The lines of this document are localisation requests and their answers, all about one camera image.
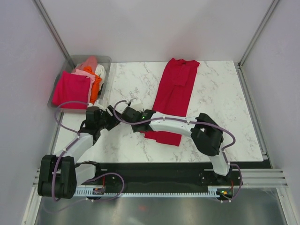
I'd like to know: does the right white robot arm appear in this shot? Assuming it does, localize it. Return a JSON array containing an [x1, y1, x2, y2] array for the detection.
[[121, 106, 232, 185]]

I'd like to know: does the white slotted cable duct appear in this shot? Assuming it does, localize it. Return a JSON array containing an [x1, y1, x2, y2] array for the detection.
[[74, 186, 233, 198]]

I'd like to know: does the light pink t shirt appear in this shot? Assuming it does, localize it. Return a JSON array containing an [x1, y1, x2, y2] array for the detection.
[[72, 69, 96, 106]]

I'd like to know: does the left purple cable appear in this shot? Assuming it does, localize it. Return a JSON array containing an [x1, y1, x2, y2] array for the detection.
[[52, 100, 91, 202]]

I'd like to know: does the white t shirt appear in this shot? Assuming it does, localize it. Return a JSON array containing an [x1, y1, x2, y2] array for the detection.
[[94, 64, 106, 82]]

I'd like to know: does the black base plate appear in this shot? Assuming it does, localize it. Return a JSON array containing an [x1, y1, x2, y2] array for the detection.
[[89, 161, 242, 194]]

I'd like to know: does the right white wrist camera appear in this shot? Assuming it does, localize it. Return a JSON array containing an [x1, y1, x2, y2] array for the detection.
[[128, 97, 142, 108]]

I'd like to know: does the clear plastic bin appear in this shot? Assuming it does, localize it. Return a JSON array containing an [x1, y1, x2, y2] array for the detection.
[[47, 55, 112, 112]]

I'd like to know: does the folded magenta t shirt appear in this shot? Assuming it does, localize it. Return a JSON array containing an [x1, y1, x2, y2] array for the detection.
[[51, 71, 90, 109]]

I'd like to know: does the orange t shirt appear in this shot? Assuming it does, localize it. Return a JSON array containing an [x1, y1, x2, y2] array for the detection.
[[83, 66, 102, 104]]

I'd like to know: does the salmon pink t shirt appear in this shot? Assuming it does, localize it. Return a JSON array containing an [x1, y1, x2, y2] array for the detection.
[[78, 56, 98, 73]]

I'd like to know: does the red t shirt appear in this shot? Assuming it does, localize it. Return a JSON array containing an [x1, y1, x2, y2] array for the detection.
[[144, 58, 200, 147]]

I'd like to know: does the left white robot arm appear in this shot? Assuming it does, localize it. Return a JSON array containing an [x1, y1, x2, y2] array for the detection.
[[37, 105, 120, 201]]

